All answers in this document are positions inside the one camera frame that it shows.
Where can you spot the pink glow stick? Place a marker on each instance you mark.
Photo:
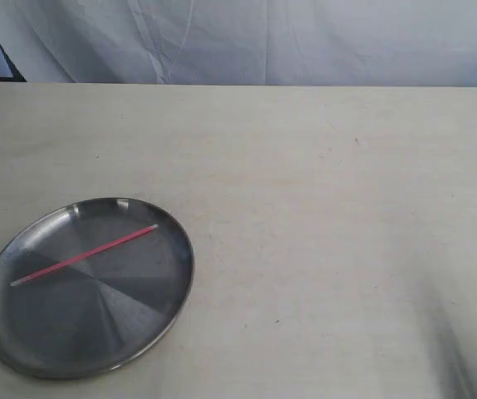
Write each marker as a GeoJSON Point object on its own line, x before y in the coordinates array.
{"type": "Point", "coordinates": [83, 256]}

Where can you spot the round stainless steel plate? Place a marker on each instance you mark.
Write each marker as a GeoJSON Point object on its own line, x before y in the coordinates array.
{"type": "Point", "coordinates": [103, 312]}

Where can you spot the white backdrop cloth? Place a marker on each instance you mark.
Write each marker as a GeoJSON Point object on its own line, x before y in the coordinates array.
{"type": "Point", "coordinates": [295, 43]}

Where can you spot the dark frame behind cloth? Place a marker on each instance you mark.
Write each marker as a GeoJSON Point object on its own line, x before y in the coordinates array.
{"type": "Point", "coordinates": [3, 62]}

